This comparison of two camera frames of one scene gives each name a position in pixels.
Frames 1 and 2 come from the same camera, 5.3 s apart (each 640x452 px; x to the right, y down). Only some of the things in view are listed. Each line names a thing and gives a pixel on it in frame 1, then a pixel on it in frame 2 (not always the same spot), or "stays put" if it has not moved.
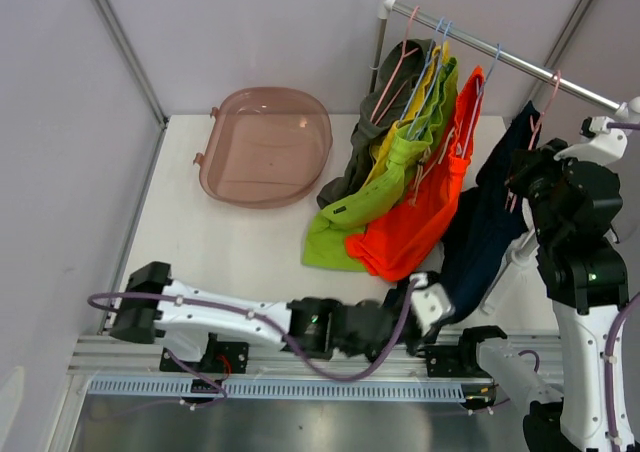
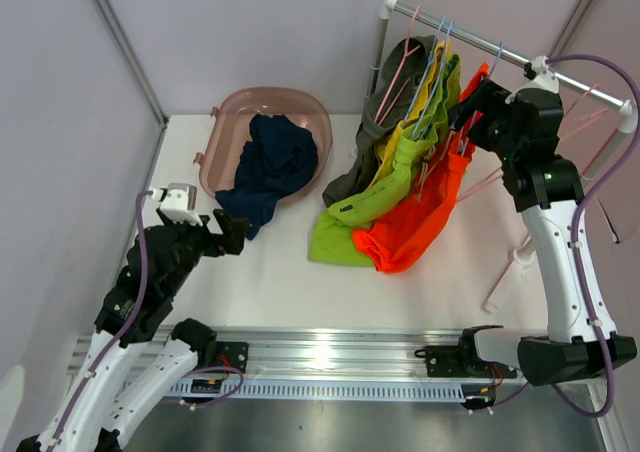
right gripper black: x=525 y=162 to x=489 y=101
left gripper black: x=419 y=339 to x=233 y=232
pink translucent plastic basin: x=266 y=147 stays put
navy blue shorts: x=483 y=227 to x=280 y=156
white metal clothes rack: x=627 y=108 stays put
